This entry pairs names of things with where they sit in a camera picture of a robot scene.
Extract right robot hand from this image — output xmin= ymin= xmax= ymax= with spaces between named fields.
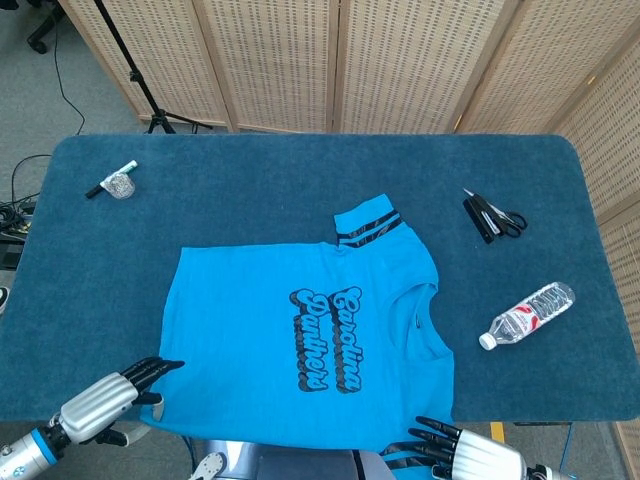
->
xmin=407 ymin=415 xmax=531 ymax=480

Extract blue printed t-shirt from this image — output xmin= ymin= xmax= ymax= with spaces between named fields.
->
xmin=139 ymin=193 xmax=456 ymax=480

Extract black floor box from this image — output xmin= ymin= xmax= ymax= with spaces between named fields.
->
xmin=0 ymin=243 xmax=24 ymax=271

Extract black tripod stand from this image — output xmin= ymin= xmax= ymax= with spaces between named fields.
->
xmin=92 ymin=0 xmax=214 ymax=135

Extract blue cable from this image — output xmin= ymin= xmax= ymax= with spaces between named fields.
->
xmin=562 ymin=423 xmax=575 ymax=474

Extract white perforated plate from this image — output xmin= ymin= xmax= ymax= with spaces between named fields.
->
xmin=188 ymin=452 xmax=227 ymax=480

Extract dark blue table carpet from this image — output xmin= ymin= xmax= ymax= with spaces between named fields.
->
xmin=0 ymin=132 xmax=636 ymax=426

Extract black floor cable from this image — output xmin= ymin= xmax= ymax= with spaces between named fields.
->
xmin=52 ymin=24 xmax=86 ymax=136

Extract wicker folding screen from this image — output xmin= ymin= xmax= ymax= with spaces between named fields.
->
xmin=59 ymin=0 xmax=640 ymax=471

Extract black marker white cap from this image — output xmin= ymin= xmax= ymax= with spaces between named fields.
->
xmin=84 ymin=159 xmax=139 ymax=200

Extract blue-grey robot torso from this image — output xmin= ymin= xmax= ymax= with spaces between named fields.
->
xmin=202 ymin=437 xmax=396 ymax=480

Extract tangled cable bundle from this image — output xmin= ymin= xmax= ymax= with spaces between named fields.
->
xmin=0 ymin=154 xmax=51 ymax=241

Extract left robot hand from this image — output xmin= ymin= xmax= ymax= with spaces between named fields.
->
xmin=47 ymin=357 xmax=186 ymax=449

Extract black office chair base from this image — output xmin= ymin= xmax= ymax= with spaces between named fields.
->
xmin=27 ymin=0 xmax=66 ymax=55

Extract clear plastic water bottle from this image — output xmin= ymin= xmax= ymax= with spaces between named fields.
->
xmin=478 ymin=281 xmax=576 ymax=350

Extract black scissors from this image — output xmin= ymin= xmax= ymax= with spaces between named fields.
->
xmin=462 ymin=187 xmax=529 ymax=239

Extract black stapler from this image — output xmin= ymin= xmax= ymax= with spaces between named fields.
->
xmin=462 ymin=195 xmax=501 ymax=245

